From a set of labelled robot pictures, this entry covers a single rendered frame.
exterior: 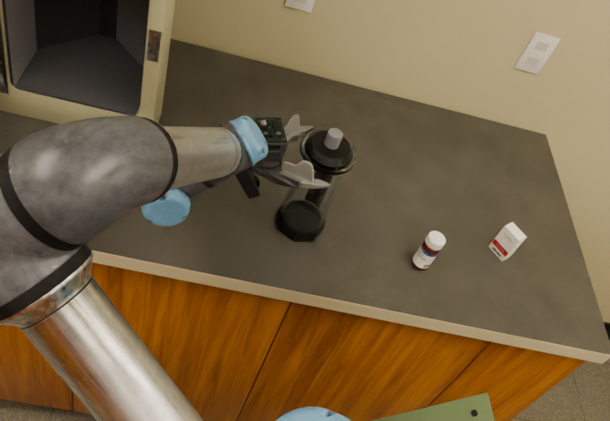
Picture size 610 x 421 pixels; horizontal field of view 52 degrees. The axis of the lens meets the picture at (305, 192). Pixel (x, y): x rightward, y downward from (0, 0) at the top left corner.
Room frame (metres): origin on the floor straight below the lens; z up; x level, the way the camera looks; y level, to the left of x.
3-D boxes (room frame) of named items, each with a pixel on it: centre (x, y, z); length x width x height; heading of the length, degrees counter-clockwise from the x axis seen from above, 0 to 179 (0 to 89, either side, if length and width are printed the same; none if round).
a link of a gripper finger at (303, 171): (0.80, 0.01, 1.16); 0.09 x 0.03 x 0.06; 81
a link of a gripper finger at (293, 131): (0.90, 0.06, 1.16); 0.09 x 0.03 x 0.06; 153
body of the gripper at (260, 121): (0.81, 0.12, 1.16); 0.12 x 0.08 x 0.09; 117
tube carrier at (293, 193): (0.87, -0.01, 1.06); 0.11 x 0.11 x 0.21
